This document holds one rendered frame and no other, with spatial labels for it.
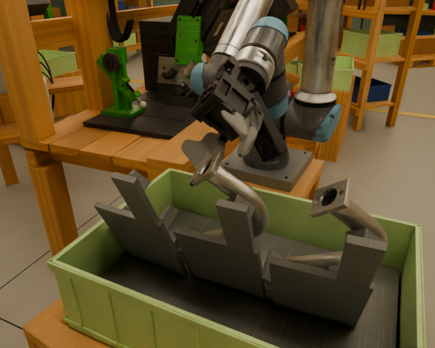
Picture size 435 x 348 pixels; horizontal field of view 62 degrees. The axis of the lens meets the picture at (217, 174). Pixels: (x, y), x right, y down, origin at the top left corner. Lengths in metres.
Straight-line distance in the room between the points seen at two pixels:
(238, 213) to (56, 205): 1.22
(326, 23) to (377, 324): 0.68
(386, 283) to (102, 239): 0.60
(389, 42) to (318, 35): 3.25
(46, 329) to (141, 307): 0.28
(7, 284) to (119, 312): 1.62
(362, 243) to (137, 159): 0.91
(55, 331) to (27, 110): 0.87
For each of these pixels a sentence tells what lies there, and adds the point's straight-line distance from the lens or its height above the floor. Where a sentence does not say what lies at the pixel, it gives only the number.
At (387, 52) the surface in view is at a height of 0.77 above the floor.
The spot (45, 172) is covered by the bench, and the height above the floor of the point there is 0.75.
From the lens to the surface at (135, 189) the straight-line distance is 0.57.
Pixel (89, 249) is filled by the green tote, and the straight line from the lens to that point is 0.80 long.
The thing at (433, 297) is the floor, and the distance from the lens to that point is 2.22.
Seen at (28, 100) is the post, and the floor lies 1.04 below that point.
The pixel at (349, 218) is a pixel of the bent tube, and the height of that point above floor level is 1.15.
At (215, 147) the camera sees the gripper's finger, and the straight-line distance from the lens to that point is 0.58.
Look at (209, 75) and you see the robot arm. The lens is 0.81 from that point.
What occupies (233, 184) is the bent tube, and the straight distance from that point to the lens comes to 0.52.
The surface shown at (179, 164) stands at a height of 0.90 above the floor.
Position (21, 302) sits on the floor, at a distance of 2.15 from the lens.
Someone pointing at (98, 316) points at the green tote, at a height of 0.86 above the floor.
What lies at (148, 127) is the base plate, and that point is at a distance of 1.47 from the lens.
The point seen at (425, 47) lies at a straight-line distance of 8.46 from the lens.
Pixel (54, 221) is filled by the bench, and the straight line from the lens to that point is 1.68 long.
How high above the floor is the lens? 1.41
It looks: 28 degrees down
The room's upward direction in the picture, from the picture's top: straight up
